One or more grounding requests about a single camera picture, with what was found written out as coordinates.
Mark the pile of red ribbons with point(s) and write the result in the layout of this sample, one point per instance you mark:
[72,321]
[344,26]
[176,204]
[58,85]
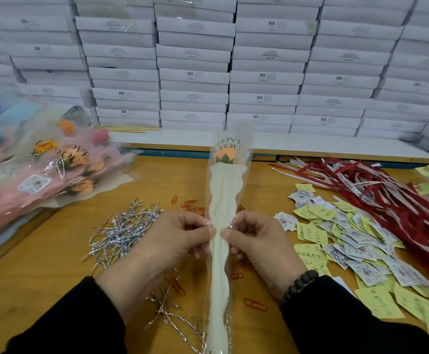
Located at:
[384,199]

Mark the wall of stacked white boxes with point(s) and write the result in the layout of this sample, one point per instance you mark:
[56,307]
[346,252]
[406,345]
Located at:
[200,62]

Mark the pile of flowers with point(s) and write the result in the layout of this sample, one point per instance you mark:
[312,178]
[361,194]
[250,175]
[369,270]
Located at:
[22,191]

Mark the person's left forearm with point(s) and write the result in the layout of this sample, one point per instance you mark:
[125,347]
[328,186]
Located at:
[67,324]

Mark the person's left hand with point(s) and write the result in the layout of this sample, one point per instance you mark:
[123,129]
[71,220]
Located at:
[166,250]

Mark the pile of yellow white tags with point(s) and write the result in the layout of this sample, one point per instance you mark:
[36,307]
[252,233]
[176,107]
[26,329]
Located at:
[347,247]

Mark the pile of orange paper clips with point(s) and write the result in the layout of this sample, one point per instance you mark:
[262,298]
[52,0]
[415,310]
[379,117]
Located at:
[255,304]

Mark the person's right hand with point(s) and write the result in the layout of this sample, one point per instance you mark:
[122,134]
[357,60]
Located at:
[266,250]

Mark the cream orange rose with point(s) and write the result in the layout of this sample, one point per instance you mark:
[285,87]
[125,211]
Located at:
[225,191]

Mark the long white board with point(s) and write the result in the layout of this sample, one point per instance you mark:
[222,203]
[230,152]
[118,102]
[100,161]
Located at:
[332,146]

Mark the person's right forearm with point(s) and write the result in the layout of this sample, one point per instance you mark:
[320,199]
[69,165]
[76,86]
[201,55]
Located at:
[347,328]

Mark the pile of silver twist ties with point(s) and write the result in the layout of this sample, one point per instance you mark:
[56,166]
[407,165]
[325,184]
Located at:
[122,232]

